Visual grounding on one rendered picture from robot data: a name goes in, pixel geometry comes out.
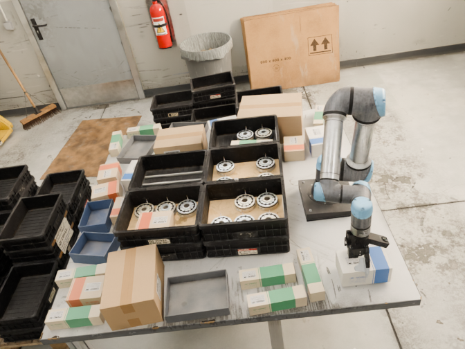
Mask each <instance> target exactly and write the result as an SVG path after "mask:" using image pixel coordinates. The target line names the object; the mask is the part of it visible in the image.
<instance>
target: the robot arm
mask: <svg viewBox="0 0 465 349"><path fill-rule="evenodd" d="M385 108H386V97H385V89H384V88H378V87H342V88H340V89H338V90H336V91H335V92H334V93H333V94H332V95H331V96H330V97H329V99H328V101H327V102H326V104H325V107H324V109H323V115H322V118H323V119H324V121H325V127H324V136H323V144H322V154H321V155H320V156H319V157H318V159H317V163H316V180H315V181H314V183H313V185H312V187H311V194H312V195H313V198H314V199H315V200H316V201H320V202H333V203H341V204H351V225H350V230H346V237H345V241H346V244H345V246H347V248H348V249H347V254H348V256H349V259H350V258H358V257H359V256H362V255H364V257H360V258H359V263H358V264H357V265H356V266H355V267H354V270H355V271H361V272H365V277H366V278H367V277H368V275H369V273H370V255H369V254H370V249H369V246H368V245H369V244H373V245H376V246H379V247H383V248H387V247H388V246H389V244H390V243H389V241H388V239H387V237H385V236H382V235H378V234H375V233H370V230H371V223H372V212H373V206H372V200H371V196H372V193H371V189H370V185H369V184H368V183H367V182H369V181H370V179H371V178H372V174H373V170H374V161H373V160H371V157H370V149H371V145H372V138H373V134H374V128H375V124H376V123H377V122H379V120H380V118H381V117H383V116H385ZM347 115H352V118H353V119H354V120H355V123H354V133H353V137H352V146H351V152H350V153H349V154H348V155H347V158H342V157H341V147H342V137H343V122H344V121H345V120H346V118H347ZM339 181H350V182H353V184H352V185H342V184H339Z"/></svg>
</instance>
